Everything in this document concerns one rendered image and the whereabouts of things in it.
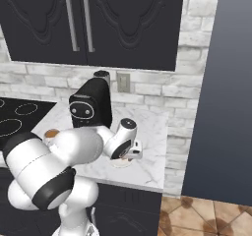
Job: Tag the white saucer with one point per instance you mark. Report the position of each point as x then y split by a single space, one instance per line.
119 163

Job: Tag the dark cupboard door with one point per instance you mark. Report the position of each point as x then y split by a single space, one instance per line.
36 20
138 23
131 220

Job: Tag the dark grey fridge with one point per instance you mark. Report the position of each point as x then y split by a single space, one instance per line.
223 92

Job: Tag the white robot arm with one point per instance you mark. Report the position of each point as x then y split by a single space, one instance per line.
46 167

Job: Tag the black hob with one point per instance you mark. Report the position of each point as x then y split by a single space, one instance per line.
23 113

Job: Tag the dark upper cupboard door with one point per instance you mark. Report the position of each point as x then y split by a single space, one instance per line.
36 20
138 23

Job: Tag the grey wall socket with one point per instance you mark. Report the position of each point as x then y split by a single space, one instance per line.
123 82

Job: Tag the white mug with coffee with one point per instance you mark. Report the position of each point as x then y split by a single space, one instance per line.
51 134

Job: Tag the black coffee machine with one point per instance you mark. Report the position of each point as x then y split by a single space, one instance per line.
93 99

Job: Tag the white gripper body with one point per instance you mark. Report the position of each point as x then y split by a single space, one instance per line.
136 149

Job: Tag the dark lower cupboard drawer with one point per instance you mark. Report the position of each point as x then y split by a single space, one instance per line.
131 194

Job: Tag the dark lower cupboard door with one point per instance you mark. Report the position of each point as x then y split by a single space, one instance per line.
131 220

